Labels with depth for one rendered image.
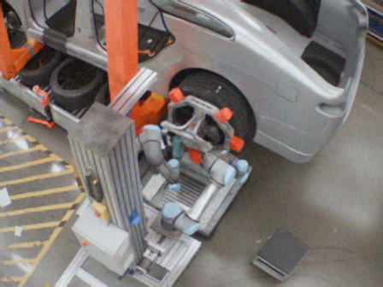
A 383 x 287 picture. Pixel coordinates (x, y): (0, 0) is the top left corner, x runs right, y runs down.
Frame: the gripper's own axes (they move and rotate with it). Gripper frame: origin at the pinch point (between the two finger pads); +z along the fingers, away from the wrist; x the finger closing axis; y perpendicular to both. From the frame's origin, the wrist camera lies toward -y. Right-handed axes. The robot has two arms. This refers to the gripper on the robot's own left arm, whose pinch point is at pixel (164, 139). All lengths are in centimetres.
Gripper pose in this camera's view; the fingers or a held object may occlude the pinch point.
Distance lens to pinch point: 347.7
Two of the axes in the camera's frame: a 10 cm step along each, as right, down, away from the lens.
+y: -0.4, 5.7, 8.2
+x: 9.7, -1.8, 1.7
